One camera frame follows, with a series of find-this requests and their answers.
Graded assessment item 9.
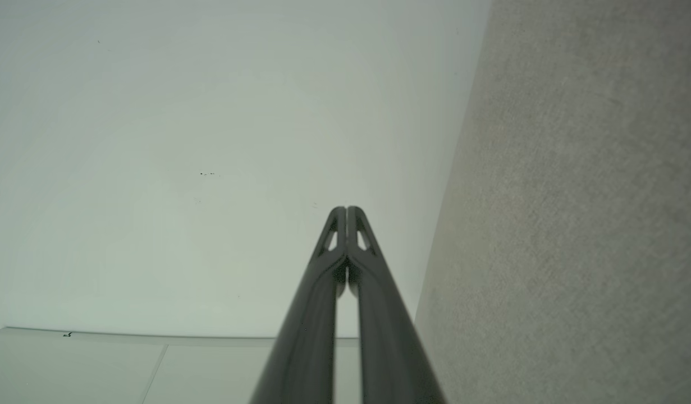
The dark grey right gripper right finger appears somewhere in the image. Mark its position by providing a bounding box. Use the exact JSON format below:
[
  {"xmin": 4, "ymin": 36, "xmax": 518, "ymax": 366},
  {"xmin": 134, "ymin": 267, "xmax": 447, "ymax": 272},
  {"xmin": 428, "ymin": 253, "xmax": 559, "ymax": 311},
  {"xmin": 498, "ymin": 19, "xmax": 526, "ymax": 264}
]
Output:
[{"xmin": 347, "ymin": 206, "xmax": 447, "ymax": 404}]

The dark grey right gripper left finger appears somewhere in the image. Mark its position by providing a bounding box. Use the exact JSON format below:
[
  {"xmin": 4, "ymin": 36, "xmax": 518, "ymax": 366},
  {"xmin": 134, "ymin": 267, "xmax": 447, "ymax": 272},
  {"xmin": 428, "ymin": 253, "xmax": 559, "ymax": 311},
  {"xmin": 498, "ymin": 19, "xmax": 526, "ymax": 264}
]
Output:
[{"xmin": 250, "ymin": 206, "xmax": 347, "ymax": 404}]

